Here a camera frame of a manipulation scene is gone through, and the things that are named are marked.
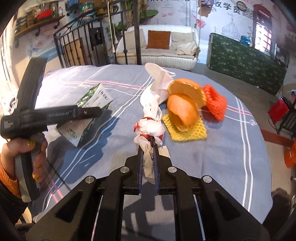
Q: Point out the blue striped bedsheet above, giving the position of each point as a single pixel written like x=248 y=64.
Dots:
x=196 y=162

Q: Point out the wooden board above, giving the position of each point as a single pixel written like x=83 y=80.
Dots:
x=74 y=52

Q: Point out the orange pillow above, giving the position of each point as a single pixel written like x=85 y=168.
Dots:
x=158 y=39

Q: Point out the beige pillow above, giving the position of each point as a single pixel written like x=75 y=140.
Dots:
x=135 y=39
x=183 y=42

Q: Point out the white plastic bag red print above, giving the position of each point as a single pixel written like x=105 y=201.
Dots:
x=150 y=128

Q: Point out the orange peel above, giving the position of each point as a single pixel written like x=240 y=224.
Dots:
x=185 y=109

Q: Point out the black shoe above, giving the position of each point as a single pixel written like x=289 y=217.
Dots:
x=281 y=204

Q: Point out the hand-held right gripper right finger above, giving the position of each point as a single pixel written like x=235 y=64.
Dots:
x=157 y=176

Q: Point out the wooden wall shelf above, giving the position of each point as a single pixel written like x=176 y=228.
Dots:
x=39 y=22

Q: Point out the green white tissue box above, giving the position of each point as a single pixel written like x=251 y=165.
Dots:
x=92 y=102

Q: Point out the person's left forearm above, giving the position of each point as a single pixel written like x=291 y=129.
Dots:
x=8 y=176

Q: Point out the yellow knitted coaster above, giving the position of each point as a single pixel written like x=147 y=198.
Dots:
x=192 y=133

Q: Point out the black chair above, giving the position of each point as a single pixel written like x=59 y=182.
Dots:
x=288 y=118

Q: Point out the blue bag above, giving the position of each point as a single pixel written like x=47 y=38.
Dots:
x=245 y=40

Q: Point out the red telephone booth cabinet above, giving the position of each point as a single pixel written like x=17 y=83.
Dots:
x=262 y=25

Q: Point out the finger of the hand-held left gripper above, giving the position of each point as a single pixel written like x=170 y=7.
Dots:
x=90 y=112

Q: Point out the orange bucket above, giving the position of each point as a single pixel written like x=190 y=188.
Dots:
x=291 y=156

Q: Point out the black iron bed frame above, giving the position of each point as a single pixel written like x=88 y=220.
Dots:
x=76 y=34

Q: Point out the large wall poster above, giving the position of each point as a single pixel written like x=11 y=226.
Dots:
x=219 y=20

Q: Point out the white wicker swing sofa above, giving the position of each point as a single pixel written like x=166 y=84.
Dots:
x=159 y=59

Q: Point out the green patterned counter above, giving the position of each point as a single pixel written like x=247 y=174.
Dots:
x=245 y=62

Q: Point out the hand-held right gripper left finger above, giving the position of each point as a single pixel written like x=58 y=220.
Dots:
x=139 y=176

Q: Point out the person's left hand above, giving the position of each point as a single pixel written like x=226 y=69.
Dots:
x=38 y=157

